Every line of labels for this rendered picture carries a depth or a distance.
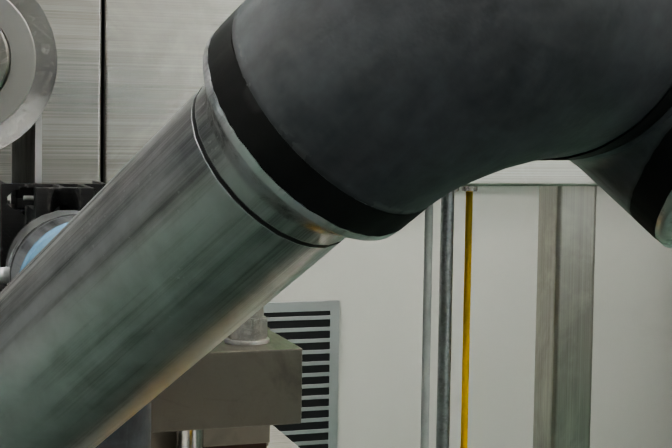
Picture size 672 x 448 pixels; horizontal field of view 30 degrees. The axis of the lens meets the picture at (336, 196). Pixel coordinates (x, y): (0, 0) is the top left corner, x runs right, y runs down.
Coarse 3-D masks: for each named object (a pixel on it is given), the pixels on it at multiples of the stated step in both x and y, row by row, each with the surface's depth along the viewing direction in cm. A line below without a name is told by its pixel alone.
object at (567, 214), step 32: (544, 192) 168; (576, 192) 165; (544, 224) 168; (576, 224) 165; (544, 256) 168; (576, 256) 165; (544, 288) 168; (576, 288) 166; (544, 320) 168; (576, 320) 166; (544, 352) 168; (576, 352) 166; (544, 384) 168; (576, 384) 166; (544, 416) 168; (576, 416) 167
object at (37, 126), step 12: (36, 132) 95; (12, 144) 117; (24, 144) 105; (36, 144) 95; (12, 156) 117; (24, 156) 105; (36, 156) 96; (12, 168) 117; (24, 168) 105; (36, 168) 96; (12, 180) 117; (24, 180) 105; (36, 180) 96
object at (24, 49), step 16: (0, 0) 93; (0, 16) 93; (16, 16) 93; (16, 32) 93; (16, 48) 93; (32, 48) 94; (16, 64) 93; (32, 64) 94; (16, 80) 93; (32, 80) 94; (0, 96) 93; (16, 96) 93; (0, 112) 93
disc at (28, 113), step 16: (16, 0) 94; (32, 0) 94; (32, 16) 94; (32, 32) 94; (48, 32) 95; (48, 48) 95; (48, 64) 95; (48, 80) 95; (32, 96) 95; (48, 96) 95; (16, 112) 94; (32, 112) 95; (0, 128) 94; (16, 128) 94; (0, 144) 94
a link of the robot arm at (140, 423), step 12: (144, 408) 69; (132, 420) 68; (144, 420) 69; (120, 432) 67; (132, 432) 68; (144, 432) 69; (108, 444) 67; (120, 444) 67; (132, 444) 68; (144, 444) 69
